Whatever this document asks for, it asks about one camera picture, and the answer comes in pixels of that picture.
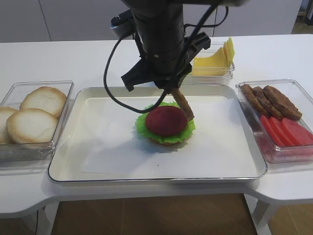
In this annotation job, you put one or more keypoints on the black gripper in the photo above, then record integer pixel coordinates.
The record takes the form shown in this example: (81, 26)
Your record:
(158, 61)

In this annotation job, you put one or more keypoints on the brown meat patty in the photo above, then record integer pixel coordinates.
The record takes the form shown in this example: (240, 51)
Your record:
(267, 105)
(282, 103)
(246, 89)
(182, 103)

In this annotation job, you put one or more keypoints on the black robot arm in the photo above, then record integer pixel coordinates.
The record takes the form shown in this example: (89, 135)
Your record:
(159, 18)

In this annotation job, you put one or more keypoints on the clear plastic lettuce cheese container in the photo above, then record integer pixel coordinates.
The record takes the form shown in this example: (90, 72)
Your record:
(219, 80)

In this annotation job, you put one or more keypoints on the flat yellow cheese slice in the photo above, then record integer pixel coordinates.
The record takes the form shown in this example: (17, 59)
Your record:
(214, 65)

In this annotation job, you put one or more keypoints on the upright yellow cheese slice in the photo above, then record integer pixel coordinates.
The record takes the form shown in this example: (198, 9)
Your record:
(229, 51)

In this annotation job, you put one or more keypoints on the red tomato slice on burger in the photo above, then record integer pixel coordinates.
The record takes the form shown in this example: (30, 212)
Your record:
(166, 121)

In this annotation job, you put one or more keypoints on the white metal serving tray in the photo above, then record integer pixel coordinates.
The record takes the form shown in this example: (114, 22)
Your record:
(70, 155)

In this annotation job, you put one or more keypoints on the bottom bun on tray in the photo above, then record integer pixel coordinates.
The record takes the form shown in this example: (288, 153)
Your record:
(166, 143)

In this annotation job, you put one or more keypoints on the white paper liner sheet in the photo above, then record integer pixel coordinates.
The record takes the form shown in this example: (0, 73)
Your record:
(220, 147)

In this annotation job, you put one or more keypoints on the left red tomato slice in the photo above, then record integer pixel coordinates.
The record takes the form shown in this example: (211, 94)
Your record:
(265, 122)

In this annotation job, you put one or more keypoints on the clear plastic patty tomato container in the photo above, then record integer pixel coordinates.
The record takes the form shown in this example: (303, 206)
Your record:
(302, 100)

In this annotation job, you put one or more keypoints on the back bun half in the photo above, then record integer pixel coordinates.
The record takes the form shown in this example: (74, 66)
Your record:
(49, 99)

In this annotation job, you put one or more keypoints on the bun half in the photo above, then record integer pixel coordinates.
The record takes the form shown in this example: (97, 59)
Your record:
(30, 126)
(49, 99)
(5, 113)

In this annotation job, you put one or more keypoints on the middle red tomato slice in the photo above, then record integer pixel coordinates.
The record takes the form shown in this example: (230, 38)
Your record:
(280, 133)

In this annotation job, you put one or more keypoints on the clear plastic bun container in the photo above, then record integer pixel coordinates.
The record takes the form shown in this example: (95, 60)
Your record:
(36, 151)

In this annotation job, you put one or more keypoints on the right red tomato slice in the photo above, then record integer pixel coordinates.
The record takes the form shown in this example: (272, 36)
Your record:
(297, 133)

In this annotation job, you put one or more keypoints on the front bun half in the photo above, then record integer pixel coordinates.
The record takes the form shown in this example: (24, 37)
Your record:
(30, 126)

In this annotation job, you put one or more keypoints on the left bun half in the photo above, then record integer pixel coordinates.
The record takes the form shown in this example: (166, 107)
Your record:
(5, 113)

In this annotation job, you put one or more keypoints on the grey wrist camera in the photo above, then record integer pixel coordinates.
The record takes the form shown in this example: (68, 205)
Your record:
(123, 25)

